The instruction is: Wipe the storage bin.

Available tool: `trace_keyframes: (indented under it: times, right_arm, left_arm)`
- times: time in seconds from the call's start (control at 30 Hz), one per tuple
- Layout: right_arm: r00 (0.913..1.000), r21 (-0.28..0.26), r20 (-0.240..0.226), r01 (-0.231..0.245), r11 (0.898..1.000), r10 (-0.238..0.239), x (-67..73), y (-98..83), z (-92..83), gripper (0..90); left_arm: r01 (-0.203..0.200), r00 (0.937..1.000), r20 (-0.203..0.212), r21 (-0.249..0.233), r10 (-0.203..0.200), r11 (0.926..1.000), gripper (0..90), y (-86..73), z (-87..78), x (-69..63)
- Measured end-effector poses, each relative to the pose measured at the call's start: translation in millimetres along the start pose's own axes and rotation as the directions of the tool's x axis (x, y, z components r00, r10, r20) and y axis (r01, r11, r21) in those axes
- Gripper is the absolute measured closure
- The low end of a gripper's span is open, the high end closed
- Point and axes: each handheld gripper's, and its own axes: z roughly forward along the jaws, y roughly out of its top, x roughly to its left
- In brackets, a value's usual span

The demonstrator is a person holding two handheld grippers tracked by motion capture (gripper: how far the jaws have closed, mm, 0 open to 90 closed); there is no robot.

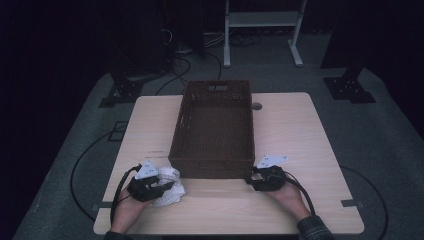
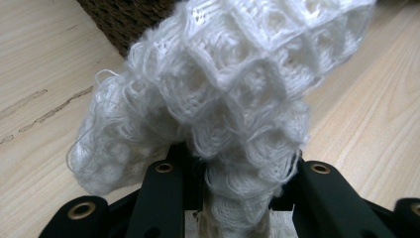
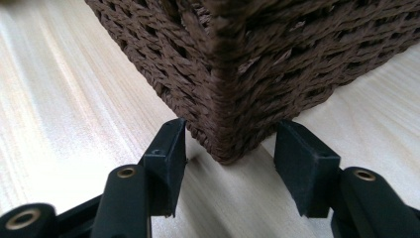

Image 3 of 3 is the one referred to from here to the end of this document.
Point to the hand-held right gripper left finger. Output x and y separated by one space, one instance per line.
163 178

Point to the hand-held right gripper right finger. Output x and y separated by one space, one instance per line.
310 172

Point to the brown woven basket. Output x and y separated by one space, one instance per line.
257 66

